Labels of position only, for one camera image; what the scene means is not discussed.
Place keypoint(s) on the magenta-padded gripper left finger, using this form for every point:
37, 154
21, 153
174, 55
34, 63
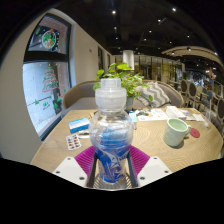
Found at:
71, 168

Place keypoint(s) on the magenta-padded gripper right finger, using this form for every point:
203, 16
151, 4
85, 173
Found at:
153, 168

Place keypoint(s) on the clear blue-labelled water bottle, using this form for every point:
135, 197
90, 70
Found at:
110, 133

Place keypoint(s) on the blister pack of pills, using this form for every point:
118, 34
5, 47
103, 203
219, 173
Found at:
73, 142

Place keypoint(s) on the light green ceramic mug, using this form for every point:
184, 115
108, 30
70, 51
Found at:
174, 133

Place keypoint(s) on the blue and white flat box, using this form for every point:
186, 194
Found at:
79, 125

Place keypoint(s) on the printed paper leaflet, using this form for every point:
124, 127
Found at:
153, 115

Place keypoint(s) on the small light blue packet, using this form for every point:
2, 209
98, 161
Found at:
133, 118

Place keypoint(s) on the flat round red coaster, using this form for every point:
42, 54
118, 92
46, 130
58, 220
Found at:
195, 133

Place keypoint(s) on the white paper napkin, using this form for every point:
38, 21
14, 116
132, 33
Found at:
198, 117

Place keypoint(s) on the grey upholstered curved sofa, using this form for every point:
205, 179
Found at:
78, 95

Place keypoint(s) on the large window with decorations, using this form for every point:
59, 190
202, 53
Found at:
43, 86

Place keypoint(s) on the group of dining chairs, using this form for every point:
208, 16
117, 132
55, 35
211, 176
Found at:
200, 93

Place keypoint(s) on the potted green leafy plant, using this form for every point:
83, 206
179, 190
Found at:
128, 80

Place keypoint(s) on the white round column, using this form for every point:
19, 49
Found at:
128, 59

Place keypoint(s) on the group of ceiling spotlights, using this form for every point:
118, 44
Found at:
113, 12

